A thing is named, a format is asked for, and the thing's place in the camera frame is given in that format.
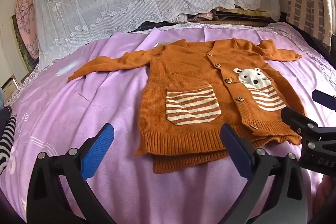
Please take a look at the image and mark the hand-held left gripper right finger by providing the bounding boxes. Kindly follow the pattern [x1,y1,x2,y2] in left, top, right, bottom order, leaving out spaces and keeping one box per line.
[220,123,313,224]

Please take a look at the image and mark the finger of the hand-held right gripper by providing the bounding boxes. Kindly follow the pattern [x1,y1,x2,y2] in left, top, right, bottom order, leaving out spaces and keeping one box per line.
[312,90,336,110]
[280,106,320,138]

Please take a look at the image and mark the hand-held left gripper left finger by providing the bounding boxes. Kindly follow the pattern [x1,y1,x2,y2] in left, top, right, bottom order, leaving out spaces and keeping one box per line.
[26,123,116,224]

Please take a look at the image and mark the orange knit cardigan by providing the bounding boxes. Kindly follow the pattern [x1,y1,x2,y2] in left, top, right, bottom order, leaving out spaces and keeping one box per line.
[68,39,306,174]

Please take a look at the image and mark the person's right hand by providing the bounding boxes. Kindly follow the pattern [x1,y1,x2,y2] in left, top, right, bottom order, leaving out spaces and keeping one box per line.
[316,174,336,216]

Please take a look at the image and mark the purple bed sheet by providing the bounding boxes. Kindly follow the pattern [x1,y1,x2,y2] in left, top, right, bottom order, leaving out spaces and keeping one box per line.
[0,22,336,224]

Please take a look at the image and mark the black white striped cloth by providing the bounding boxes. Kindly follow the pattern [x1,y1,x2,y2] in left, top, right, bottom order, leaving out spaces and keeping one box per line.
[0,114,17,174]

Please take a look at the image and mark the white cabinet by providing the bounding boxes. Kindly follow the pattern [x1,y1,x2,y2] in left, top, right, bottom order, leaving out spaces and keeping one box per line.
[0,76,19,100]

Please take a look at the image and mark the stack of folded blankets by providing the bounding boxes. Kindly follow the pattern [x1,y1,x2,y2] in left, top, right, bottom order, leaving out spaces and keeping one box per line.
[129,5,286,31]

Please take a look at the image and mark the dark green floral panel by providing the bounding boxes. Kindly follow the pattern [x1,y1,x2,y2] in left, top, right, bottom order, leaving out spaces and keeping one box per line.
[12,15,30,71]

